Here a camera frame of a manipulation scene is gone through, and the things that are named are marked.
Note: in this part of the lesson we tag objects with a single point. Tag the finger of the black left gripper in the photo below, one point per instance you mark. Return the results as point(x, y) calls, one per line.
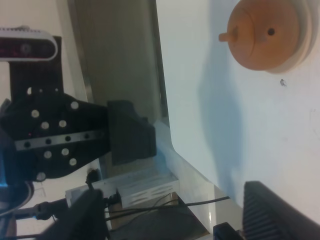
point(131, 136)

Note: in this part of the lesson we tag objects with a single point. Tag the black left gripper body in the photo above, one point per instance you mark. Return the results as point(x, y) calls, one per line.
point(50, 135)

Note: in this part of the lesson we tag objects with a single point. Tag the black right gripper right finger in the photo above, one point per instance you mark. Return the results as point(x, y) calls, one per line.
point(268, 217)

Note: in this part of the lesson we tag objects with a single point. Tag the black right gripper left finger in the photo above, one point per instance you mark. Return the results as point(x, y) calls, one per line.
point(85, 220)

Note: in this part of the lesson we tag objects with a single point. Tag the brown clay teapot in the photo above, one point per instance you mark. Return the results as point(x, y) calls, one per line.
point(262, 34)

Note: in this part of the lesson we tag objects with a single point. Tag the beige round teapot coaster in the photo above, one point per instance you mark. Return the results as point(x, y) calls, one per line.
point(308, 12)

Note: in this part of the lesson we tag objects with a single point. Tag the aluminium perforated electronics box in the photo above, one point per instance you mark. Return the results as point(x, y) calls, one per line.
point(137, 187)

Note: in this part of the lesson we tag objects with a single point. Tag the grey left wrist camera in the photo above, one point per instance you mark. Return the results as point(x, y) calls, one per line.
point(23, 44)

